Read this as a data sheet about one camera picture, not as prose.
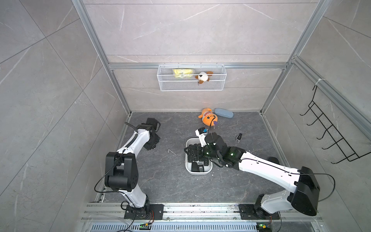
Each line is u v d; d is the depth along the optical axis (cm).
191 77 88
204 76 86
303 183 42
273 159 91
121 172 47
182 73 84
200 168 88
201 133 66
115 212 75
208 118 105
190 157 66
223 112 118
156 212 73
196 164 90
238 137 102
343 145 62
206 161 88
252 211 73
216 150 56
